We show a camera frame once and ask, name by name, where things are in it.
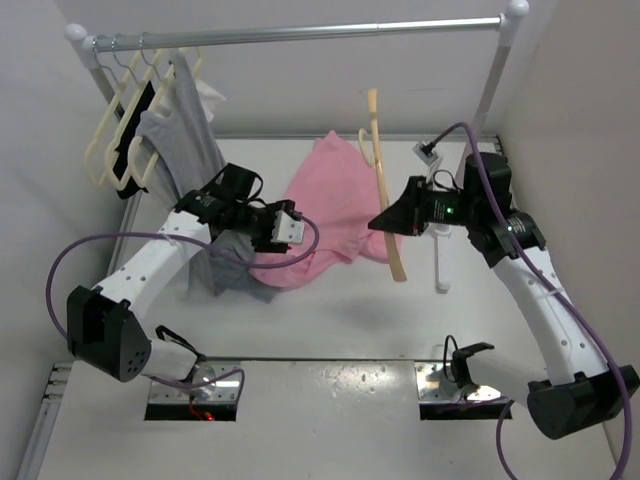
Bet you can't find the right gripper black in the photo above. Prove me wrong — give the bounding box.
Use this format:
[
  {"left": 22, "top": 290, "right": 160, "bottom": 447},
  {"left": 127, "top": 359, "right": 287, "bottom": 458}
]
[{"left": 368, "top": 175, "right": 479, "bottom": 237}]

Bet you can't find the beige plastic hanger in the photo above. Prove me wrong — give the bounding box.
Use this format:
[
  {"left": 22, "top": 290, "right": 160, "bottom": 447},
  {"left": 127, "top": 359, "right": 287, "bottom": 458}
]
[{"left": 358, "top": 88, "right": 407, "bottom": 283}]

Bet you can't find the pink t shirt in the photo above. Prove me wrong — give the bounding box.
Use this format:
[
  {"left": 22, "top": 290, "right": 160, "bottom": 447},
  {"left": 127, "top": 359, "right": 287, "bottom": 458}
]
[{"left": 250, "top": 131, "right": 388, "bottom": 290}]

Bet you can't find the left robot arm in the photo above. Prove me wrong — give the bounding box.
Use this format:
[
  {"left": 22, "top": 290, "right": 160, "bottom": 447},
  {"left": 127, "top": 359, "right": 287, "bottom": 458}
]
[{"left": 66, "top": 164, "right": 304, "bottom": 383}]

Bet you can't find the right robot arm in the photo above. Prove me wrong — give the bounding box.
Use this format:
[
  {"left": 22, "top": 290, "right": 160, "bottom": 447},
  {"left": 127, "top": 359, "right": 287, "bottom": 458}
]
[{"left": 369, "top": 153, "right": 639, "bottom": 440}]

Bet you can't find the grey t shirt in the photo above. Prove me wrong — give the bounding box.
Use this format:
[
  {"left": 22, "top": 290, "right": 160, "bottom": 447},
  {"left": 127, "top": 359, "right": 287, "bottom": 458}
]
[{"left": 136, "top": 50, "right": 279, "bottom": 303}]

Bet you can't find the white cloth on hanger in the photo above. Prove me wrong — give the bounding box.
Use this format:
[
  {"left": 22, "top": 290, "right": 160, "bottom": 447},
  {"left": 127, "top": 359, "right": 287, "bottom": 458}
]
[{"left": 196, "top": 79, "right": 226, "bottom": 123}]

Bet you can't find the cream hanger middle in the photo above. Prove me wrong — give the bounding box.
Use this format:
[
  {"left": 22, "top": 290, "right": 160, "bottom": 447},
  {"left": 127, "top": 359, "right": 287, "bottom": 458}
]
[{"left": 104, "top": 32, "right": 157, "bottom": 191}]

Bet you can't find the cream hanger with grey shirt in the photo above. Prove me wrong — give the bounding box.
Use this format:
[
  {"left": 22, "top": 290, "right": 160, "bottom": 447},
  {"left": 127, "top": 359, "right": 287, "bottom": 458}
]
[{"left": 121, "top": 31, "right": 179, "bottom": 184}]

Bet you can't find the cream hanger far right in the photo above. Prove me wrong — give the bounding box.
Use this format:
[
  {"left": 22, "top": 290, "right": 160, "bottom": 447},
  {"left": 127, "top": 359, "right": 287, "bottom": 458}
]
[{"left": 179, "top": 46, "right": 205, "bottom": 82}]

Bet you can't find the cream hanger outer left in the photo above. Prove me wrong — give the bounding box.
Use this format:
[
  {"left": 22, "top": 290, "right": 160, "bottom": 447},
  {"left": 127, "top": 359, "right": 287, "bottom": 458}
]
[{"left": 81, "top": 35, "right": 133, "bottom": 187}]

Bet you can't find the white clothes rack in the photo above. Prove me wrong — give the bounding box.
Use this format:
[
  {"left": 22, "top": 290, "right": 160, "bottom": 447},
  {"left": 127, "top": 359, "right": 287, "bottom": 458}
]
[{"left": 64, "top": 0, "right": 530, "bottom": 293}]

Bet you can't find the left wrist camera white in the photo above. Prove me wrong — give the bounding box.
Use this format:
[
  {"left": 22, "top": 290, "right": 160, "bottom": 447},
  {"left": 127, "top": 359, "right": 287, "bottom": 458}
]
[{"left": 271, "top": 210, "right": 304, "bottom": 245}]

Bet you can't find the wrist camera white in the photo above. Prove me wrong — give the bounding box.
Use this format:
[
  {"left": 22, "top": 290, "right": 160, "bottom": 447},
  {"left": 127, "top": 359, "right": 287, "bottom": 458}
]
[
  {"left": 271, "top": 210, "right": 304, "bottom": 245},
  {"left": 412, "top": 141, "right": 442, "bottom": 168}
]

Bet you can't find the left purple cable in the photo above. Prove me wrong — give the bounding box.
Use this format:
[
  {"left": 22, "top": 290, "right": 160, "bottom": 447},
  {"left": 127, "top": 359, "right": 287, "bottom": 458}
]
[{"left": 45, "top": 217, "right": 322, "bottom": 397}]

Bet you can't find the purple cable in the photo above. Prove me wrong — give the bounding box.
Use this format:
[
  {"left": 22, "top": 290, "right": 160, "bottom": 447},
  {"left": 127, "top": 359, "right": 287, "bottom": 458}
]
[
  {"left": 424, "top": 121, "right": 634, "bottom": 480},
  {"left": 45, "top": 217, "right": 322, "bottom": 397}
]

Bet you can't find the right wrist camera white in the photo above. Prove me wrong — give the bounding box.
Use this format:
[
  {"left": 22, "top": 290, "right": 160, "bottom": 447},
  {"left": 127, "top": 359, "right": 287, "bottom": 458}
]
[{"left": 412, "top": 141, "right": 442, "bottom": 168}]

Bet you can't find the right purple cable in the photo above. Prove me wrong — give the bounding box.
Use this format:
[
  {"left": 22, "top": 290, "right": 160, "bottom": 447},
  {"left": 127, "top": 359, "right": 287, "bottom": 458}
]
[{"left": 424, "top": 121, "right": 634, "bottom": 480}]

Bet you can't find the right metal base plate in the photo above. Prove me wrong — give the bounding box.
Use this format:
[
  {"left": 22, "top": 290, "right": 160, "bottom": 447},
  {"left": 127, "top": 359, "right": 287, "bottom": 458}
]
[{"left": 414, "top": 362, "right": 505, "bottom": 406}]

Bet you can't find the metal base plate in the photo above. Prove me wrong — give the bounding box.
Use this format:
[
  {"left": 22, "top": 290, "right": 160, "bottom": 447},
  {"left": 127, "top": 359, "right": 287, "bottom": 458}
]
[
  {"left": 414, "top": 362, "right": 505, "bottom": 406},
  {"left": 148, "top": 361, "right": 245, "bottom": 406}
]

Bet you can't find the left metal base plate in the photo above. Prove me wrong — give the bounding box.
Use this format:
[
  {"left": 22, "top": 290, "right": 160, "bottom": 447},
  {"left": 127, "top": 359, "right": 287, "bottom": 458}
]
[{"left": 148, "top": 361, "right": 245, "bottom": 406}]

